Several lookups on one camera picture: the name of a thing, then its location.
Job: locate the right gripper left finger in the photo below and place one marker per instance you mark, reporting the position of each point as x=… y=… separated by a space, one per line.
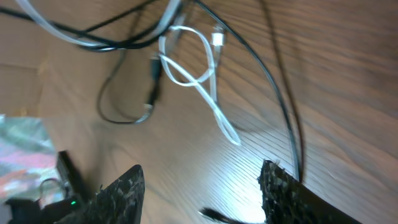
x=119 y=203

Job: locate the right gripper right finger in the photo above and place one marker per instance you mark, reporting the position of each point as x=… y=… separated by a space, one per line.
x=287 y=201

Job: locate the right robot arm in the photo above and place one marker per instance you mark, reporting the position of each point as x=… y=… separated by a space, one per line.
x=65 y=200

